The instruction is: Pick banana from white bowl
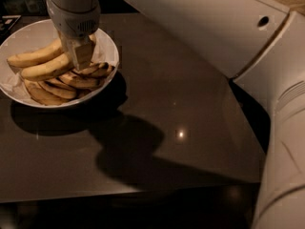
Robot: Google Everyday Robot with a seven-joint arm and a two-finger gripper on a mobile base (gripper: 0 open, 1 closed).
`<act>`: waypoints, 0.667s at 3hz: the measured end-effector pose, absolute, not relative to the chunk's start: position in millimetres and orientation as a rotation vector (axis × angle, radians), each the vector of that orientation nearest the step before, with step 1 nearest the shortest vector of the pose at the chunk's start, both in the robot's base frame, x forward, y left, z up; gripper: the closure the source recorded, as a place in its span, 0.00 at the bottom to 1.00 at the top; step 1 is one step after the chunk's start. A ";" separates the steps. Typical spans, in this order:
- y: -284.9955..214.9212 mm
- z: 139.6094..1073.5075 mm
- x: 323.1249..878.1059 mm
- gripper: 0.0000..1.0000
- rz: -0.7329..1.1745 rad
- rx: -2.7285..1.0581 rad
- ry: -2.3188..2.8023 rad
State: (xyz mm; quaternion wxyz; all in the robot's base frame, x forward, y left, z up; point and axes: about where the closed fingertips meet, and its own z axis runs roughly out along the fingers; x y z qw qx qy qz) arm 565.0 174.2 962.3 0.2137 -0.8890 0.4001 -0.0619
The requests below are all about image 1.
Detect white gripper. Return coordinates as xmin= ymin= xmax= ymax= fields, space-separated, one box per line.
xmin=46 ymin=0 xmax=100 ymax=71

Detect long yellow banana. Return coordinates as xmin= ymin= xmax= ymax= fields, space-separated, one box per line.
xmin=20 ymin=35 xmax=95 ymax=81

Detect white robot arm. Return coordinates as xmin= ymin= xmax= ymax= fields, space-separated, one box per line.
xmin=47 ymin=0 xmax=305 ymax=229

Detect short banana at right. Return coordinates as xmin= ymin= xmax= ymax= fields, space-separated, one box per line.
xmin=73 ymin=62 xmax=113 ymax=78

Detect lower middle banana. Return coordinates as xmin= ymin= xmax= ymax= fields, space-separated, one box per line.
xmin=59 ymin=72 xmax=104 ymax=89

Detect lower left banana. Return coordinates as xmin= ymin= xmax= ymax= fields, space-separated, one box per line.
xmin=39 ymin=81 xmax=77 ymax=99

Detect white bowl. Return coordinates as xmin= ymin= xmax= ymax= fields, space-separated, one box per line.
xmin=0 ymin=19 xmax=120 ymax=109

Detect top yellow banana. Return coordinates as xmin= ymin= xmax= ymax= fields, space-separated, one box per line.
xmin=7 ymin=39 xmax=62 ymax=68

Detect bottom banana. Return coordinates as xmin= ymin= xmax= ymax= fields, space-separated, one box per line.
xmin=24 ymin=80 xmax=67 ymax=106

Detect white paper liner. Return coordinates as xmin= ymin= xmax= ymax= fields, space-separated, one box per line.
xmin=0 ymin=64 xmax=27 ymax=97

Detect black stovetop corner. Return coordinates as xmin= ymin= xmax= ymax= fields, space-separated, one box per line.
xmin=0 ymin=15 xmax=21 ymax=44

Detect bottles on shelf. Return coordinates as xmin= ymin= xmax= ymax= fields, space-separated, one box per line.
xmin=0 ymin=0 xmax=47 ymax=15

